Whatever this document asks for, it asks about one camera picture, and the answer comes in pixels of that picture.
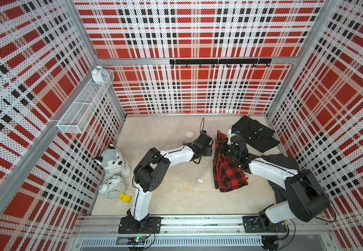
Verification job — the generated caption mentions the red black plaid shirt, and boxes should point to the red black plaid shirt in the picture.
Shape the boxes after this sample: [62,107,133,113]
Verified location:
[213,130,248,192]

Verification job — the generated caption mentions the clear plastic vacuum bag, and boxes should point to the clear plastic vacuum bag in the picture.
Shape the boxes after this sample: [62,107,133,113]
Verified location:
[155,118,214,183]

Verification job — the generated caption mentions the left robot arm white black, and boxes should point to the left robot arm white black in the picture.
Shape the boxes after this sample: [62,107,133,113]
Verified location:
[128,130,214,223]

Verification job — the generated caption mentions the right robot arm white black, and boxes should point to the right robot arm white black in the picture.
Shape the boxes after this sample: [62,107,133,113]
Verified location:
[227,129,330,226]

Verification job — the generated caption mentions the black folded shirt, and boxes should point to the black folded shirt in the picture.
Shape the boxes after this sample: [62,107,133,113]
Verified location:
[231,116,280,153]

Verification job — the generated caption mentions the grey white husky plush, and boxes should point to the grey white husky plush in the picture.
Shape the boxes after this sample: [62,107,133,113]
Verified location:
[94,144,131,180]

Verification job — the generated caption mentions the yellow small block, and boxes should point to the yellow small block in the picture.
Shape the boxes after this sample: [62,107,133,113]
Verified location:
[119,193,132,204]

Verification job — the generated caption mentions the white alarm clock on table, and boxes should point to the white alarm clock on table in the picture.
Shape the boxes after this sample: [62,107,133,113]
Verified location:
[99,175,126,200]

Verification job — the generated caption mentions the green circuit board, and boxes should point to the green circuit board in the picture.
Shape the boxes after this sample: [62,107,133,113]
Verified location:
[115,236,145,246]

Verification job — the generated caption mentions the white alarm clock on shelf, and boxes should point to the white alarm clock on shelf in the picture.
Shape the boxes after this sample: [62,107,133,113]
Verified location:
[91,65,110,84]

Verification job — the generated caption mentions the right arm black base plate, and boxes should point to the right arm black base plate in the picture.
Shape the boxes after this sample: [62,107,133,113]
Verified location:
[243,216,288,233]

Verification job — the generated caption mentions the black wall hook rail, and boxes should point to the black wall hook rail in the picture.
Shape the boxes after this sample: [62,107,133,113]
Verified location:
[169,59,272,66]

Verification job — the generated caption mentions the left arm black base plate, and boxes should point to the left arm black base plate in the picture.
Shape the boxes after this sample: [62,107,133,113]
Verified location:
[118,216,162,234]

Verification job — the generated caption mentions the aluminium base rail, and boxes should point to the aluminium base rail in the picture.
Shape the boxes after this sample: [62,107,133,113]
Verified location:
[68,214,339,251]

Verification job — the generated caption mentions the white wire mesh shelf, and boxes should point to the white wire mesh shelf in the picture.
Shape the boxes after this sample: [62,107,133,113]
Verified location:
[58,69,114,134]

